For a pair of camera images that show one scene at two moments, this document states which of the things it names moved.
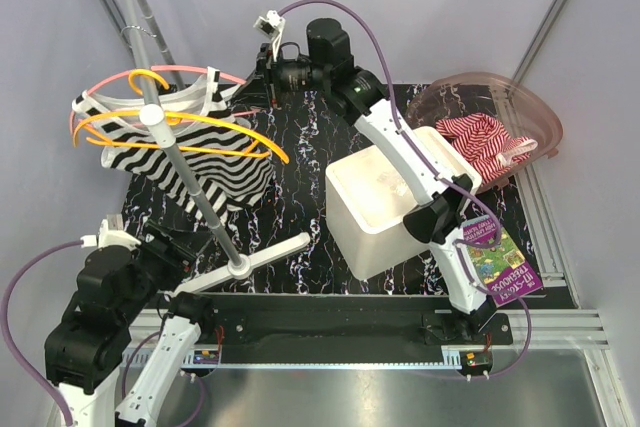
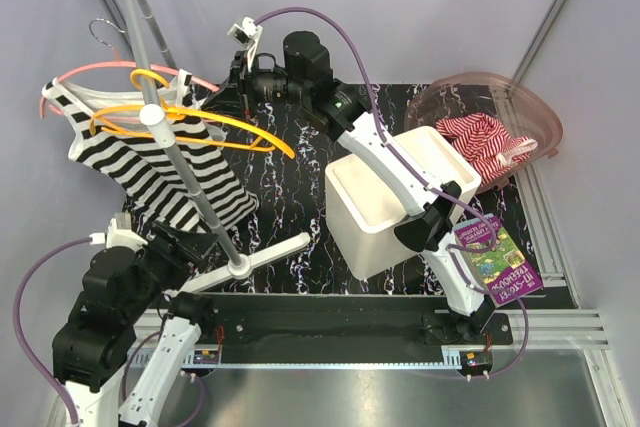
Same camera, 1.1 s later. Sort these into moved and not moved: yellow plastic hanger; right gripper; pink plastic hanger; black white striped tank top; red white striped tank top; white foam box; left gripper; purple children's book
Moved: right gripper; pink plastic hanger; black white striped tank top; yellow plastic hanger
Not moved: red white striped tank top; white foam box; left gripper; purple children's book
